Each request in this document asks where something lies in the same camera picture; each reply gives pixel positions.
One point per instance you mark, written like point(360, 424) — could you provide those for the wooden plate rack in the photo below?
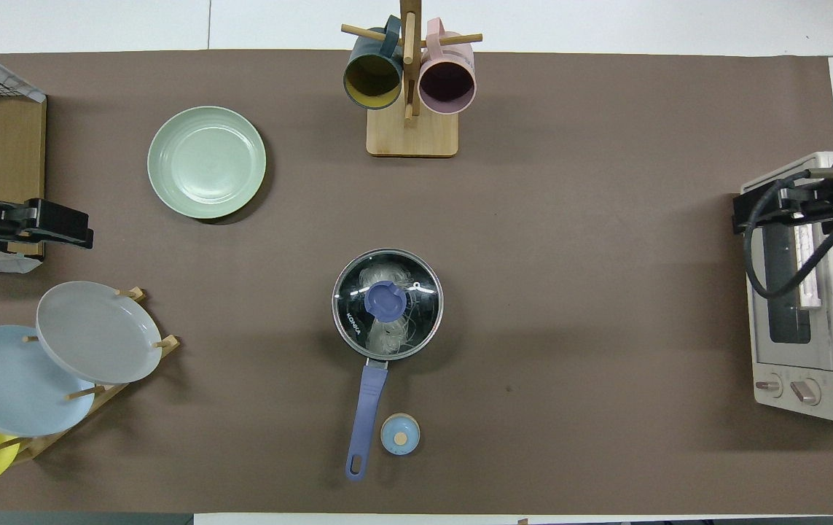
point(103, 397)

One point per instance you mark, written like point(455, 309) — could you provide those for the light blue plate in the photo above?
point(12, 383)

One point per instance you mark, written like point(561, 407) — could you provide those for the small blue round jar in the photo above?
point(400, 434)

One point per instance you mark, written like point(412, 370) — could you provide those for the pale green plate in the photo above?
point(206, 162)

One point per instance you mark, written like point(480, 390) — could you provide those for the wooden mug tree stand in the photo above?
point(412, 135)

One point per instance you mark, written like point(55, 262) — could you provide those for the grey plate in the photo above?
point(95, 332)

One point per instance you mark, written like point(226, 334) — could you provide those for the dark teal mug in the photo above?
point(374, 76)

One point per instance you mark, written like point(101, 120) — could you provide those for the white vermicelli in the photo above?
point(389, 340)

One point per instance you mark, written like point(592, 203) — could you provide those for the pink mug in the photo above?
point(447, 84)

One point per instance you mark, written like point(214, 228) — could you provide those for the glass lid with blue knob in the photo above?
point(385, 302)

